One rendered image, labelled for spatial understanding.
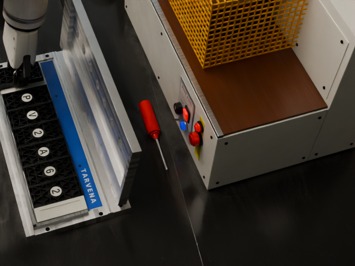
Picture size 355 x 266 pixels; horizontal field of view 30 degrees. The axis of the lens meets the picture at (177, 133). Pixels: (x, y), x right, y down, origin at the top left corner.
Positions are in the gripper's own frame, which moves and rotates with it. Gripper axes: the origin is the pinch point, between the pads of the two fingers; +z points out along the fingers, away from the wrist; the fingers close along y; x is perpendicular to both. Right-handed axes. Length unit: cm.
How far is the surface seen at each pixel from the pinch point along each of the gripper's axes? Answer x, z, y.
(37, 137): 0.2, 1.3, 17.9
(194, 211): 25.7, -0.8, 42.6
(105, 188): 10.0, 0.5, 33.2
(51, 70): 7.6, 0.9, 0.1
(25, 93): 0.5, 1.2, 5.7
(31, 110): 0.6, 1.2, 10.7
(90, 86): 11.2, -8.3, 13.7
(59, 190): 1.2, 1.0, 31.6
